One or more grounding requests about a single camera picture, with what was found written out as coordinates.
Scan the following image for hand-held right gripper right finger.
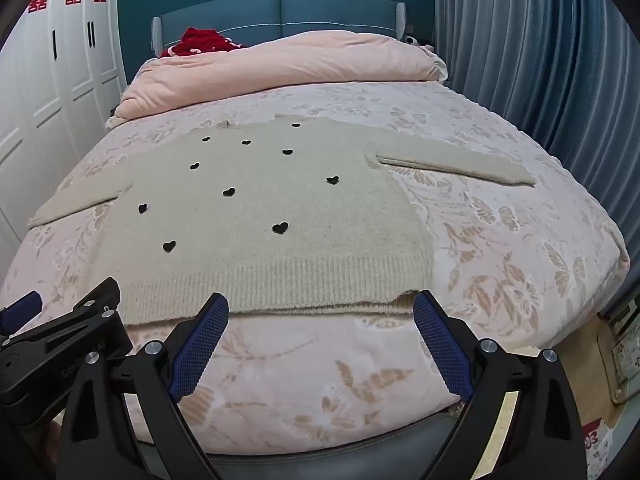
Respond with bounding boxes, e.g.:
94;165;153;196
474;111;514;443
412;290;586;480

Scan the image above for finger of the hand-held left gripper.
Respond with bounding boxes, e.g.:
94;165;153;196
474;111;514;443
30;278;122;343
0;291;43;333

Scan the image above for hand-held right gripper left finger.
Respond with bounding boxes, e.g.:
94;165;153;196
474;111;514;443
57;292;231;480

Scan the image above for beige knit sweater black hearts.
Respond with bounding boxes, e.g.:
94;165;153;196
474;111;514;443
27;112;537;327

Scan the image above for pink butterfly printed blanket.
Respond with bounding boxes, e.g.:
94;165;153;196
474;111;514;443
0;82;631;456

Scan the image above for red floral mat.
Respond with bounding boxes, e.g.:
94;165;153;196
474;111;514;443
581;419;617;467

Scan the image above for patterned storage box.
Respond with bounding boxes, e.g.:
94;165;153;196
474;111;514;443
602;302;640;406

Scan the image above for white wardrobe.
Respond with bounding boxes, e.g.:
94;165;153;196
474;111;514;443
0;0;128;256

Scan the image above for red cloth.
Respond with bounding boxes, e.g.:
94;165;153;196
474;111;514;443
160;27;246;58

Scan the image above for blue-grey curtain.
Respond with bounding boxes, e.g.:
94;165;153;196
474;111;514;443
432;0;640;241

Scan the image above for pink duvet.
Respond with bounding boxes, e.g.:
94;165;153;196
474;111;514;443
106;30;448;131

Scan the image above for blue bed headboard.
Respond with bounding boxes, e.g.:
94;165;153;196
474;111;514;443
150;0;408;58

